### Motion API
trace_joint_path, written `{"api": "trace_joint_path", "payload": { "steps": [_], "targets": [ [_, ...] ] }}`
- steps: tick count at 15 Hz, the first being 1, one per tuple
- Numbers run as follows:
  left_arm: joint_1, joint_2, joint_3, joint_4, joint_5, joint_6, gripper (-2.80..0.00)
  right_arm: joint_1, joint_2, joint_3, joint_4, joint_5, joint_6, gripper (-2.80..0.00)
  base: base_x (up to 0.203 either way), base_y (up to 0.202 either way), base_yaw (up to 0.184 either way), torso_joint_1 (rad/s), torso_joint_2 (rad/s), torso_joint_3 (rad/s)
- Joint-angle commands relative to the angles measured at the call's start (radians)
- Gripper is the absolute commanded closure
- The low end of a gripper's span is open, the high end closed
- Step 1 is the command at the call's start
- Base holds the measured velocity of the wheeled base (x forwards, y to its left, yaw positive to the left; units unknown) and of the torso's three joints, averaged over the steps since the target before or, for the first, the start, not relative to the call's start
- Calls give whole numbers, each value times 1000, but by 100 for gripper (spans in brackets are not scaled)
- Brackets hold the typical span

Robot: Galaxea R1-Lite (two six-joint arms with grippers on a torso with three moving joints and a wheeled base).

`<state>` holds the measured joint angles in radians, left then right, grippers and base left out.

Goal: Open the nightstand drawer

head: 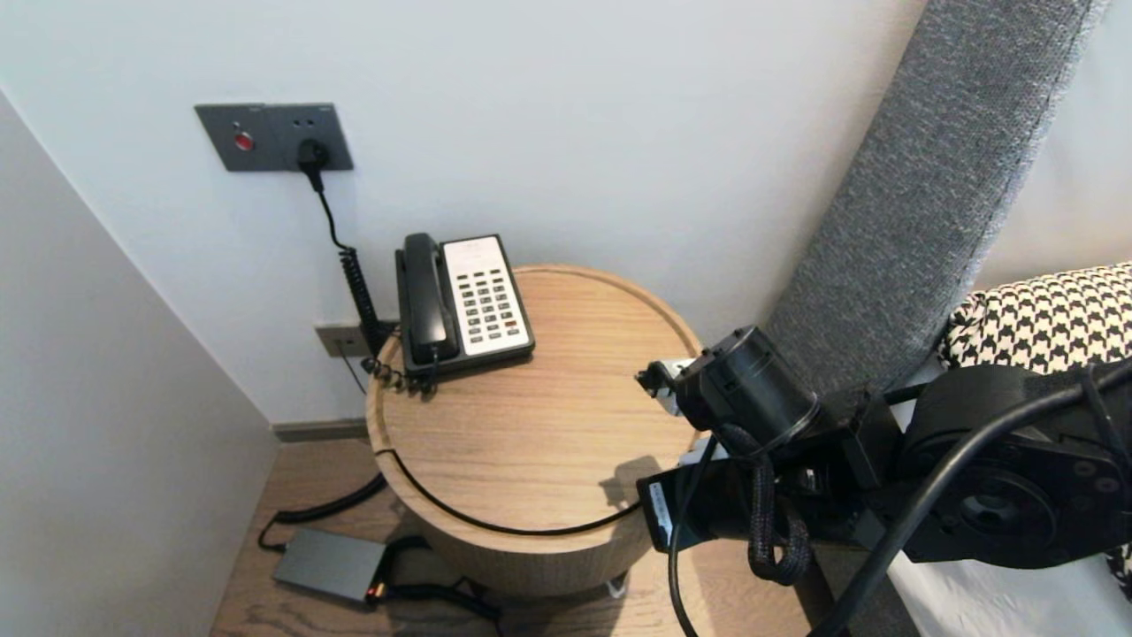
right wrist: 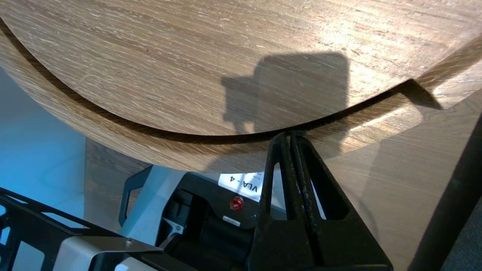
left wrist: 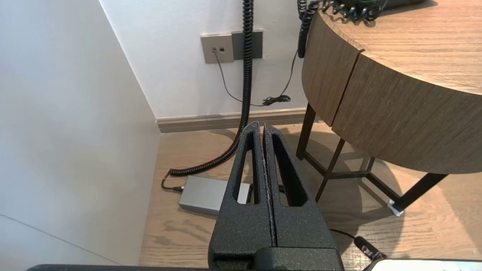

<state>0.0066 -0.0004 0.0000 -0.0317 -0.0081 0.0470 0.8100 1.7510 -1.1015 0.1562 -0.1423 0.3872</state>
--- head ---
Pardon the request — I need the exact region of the black corrugated adapter output cable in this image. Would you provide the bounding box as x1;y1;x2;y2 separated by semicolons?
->
371;534;503;625

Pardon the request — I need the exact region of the round wooden side table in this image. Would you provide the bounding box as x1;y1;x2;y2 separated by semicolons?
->
364;264;708;599

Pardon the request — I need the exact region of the braided black arm cable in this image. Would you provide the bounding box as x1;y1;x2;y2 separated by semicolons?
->
721;423;813;585

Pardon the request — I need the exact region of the grey power adapter box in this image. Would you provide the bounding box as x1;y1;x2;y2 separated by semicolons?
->
272;528;389;608

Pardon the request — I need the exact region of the black power cable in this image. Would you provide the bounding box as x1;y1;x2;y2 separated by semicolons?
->
258;177;397;555

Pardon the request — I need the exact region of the grey fabric headboard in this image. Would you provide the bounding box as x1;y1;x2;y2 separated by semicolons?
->
765;0;1108;399

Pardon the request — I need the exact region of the black telephone base white keypad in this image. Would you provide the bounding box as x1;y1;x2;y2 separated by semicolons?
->
395;234;536;383

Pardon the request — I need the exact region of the black coiled handset cord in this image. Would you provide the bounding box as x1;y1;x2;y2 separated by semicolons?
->
360;341;440;397

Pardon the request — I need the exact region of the black white houndstooth pillow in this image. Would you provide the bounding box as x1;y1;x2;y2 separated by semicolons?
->
939;260;1132;604

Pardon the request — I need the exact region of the black telephone handset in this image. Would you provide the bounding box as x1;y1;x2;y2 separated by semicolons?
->
402;233;461;367

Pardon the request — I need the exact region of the grey wall socket panel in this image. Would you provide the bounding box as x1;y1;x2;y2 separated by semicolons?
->
265;104;355;173

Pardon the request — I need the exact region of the small bronze wall outlet plate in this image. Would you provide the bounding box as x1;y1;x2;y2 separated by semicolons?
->
315;324;374;361

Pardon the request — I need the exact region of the grey switch panel red button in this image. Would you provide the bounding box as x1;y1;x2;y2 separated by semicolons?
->
195;104;272;173

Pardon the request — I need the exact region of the grey fabric bed base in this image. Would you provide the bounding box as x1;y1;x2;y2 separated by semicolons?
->
809;544;921;637

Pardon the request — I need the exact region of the black power plug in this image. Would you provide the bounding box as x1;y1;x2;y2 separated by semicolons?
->
295;140;332;194

